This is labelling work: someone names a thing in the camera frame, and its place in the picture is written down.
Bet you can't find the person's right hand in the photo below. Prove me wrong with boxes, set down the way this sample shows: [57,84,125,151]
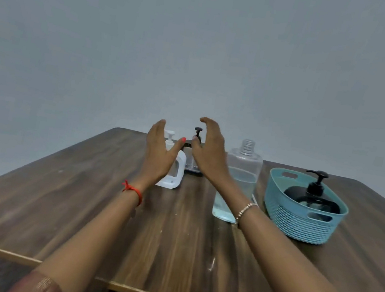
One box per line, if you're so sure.
[184,115,245,196]

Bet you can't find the person's left hand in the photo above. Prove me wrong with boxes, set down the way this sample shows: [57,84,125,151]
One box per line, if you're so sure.
[131,116,189,200]

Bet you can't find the white pump head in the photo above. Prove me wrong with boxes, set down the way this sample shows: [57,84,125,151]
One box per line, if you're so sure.
[162,129,177,151]

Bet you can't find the white square dispenser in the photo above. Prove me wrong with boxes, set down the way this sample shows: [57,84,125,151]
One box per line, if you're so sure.
[155,146,188,191]

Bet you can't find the black square dispenser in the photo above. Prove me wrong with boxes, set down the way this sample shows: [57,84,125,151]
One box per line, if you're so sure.
[281,183,344,215]
[178,138,208,178]

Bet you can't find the tall clear plastic bottle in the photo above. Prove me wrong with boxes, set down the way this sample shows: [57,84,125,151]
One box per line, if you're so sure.
[211,135,267,227]

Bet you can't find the black pump with short tube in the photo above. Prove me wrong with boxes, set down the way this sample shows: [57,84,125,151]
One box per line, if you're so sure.
[303,168,330,198]

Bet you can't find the person's right forearm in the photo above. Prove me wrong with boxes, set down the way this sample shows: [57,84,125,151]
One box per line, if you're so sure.
[201,178,379,292]

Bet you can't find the person's left forearm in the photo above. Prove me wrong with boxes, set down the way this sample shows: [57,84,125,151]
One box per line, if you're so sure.
[30,167,155,292]

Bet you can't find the teal plastic basket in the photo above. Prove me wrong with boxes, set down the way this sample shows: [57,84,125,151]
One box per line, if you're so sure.
[258,166,354,249]

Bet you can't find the red thread bracelet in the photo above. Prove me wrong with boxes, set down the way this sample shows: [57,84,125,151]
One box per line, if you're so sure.
[119,179,146,207]

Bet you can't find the silver bead bracelet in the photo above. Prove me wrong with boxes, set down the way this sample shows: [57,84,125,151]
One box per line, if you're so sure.
[234,201,259,227]

